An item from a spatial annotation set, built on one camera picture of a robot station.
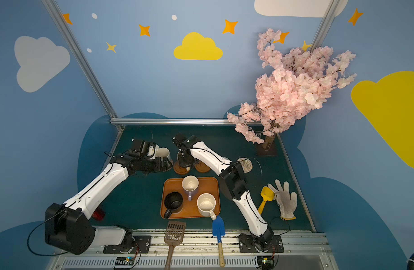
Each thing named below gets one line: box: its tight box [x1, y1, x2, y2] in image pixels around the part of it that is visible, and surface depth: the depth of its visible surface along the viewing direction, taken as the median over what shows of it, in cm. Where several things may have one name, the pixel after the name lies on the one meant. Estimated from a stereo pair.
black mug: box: [163, 191, 184, 219], surface depth 80 cm
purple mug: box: [181, 174, 200, 202], surface depth 88 cm
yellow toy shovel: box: [258, 186, 276, 215], surface depth 90 cm
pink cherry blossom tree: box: [226, 28, 357, 151], surface depth 71 cm
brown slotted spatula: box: [163, 220, 187, 270], surface depth 77 cm
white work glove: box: [267, 178, 298, 221], surface depth 88 cm
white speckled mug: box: [196, 192, 217, 221], surface depth 82 cm
